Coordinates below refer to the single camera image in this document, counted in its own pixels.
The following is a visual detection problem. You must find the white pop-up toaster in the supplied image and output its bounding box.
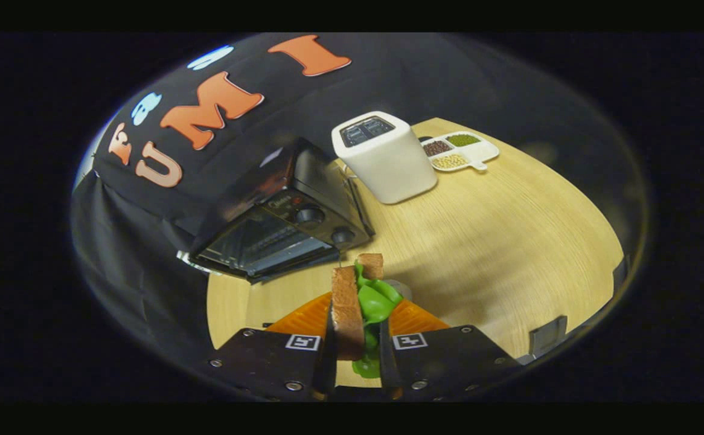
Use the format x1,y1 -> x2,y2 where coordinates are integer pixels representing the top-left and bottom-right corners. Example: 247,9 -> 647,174
331,111 -> 438,205

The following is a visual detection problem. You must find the grey table edge bracket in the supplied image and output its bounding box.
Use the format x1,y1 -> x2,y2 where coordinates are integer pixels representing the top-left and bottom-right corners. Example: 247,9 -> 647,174
528,315 -> 569,358

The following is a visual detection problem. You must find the toast sandwich with lettuce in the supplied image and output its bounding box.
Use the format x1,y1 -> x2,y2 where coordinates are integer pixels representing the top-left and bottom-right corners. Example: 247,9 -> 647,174
330,253 -> 404,380

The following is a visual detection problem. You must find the black toaster oven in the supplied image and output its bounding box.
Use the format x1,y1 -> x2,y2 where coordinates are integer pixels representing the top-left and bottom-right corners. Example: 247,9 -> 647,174
177,137 -> 377,285

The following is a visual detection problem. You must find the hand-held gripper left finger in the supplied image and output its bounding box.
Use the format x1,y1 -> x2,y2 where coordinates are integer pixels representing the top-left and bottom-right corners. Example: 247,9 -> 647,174
210,291 -> 338,402

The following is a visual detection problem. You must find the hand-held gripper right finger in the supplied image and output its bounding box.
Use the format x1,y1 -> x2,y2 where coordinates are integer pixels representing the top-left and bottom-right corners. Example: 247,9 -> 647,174
379,299 -> 522,402

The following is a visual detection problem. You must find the white divided dish of beans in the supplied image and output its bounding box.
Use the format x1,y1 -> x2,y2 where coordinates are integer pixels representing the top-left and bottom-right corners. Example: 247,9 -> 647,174
420,131 -> 501,173

